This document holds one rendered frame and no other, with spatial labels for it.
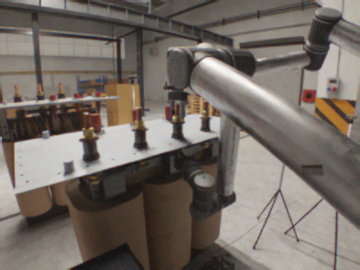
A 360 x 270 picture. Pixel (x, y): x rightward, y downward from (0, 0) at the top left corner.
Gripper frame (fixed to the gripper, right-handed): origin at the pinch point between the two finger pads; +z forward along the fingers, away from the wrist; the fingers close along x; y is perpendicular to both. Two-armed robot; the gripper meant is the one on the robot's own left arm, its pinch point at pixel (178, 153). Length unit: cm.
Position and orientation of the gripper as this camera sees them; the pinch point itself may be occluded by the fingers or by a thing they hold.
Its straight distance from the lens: 123.5
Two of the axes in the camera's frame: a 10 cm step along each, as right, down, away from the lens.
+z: -3.9, -4.3, 8.2
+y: 0.8, -9.0, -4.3
